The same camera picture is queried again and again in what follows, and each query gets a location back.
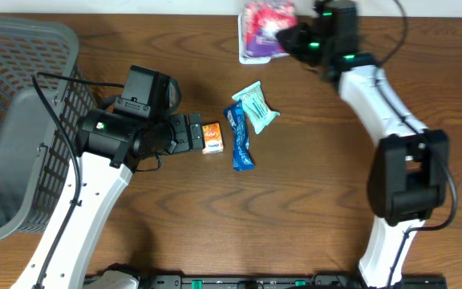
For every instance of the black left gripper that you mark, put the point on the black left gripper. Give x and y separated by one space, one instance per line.
180 132

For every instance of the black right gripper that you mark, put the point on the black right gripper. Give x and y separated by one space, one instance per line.
293 34

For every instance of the orange small box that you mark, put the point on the orange small box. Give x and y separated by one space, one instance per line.
213 139

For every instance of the blue snack wrapper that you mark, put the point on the blue snack wrapper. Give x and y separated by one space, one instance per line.
235 115

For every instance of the teal snack packet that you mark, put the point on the teal snack packet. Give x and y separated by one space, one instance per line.
253 102

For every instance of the purple snack pack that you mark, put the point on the purple snack pack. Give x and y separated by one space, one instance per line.
259 23

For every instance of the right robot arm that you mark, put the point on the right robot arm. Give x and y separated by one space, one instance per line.
410 188

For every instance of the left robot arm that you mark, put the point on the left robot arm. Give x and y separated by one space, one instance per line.
105 153

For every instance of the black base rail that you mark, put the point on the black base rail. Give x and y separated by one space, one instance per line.
121 276

